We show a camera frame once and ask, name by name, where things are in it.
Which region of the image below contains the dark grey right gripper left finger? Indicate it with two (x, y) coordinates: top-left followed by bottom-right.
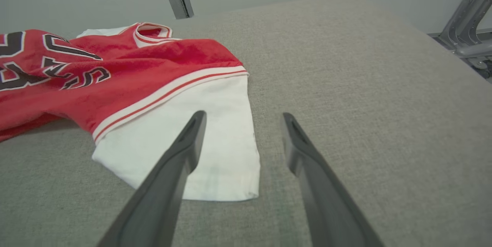
(97, 110), (207, 247)

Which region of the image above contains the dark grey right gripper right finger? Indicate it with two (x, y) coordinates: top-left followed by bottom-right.
(282, 112), (385, 247)

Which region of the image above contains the red white basketball jersey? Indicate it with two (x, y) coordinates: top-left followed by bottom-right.
(0, 22), (261, 202)

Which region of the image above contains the grey fabric sofa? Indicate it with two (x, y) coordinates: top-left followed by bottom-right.
(0, 0), (492, 247)

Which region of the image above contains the grey metal stand frame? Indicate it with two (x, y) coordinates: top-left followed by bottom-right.
(428, 0), (492, 82)

